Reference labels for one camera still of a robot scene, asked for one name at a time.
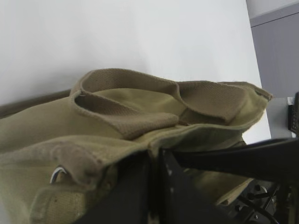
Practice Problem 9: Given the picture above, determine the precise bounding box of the yellow canvas bag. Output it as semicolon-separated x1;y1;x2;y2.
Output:
0;69;272;224

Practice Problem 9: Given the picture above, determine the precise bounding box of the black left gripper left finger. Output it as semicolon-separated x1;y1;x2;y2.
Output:
76;150;160;224

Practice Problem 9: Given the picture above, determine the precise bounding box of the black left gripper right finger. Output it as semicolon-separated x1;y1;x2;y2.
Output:
162;138;299;184

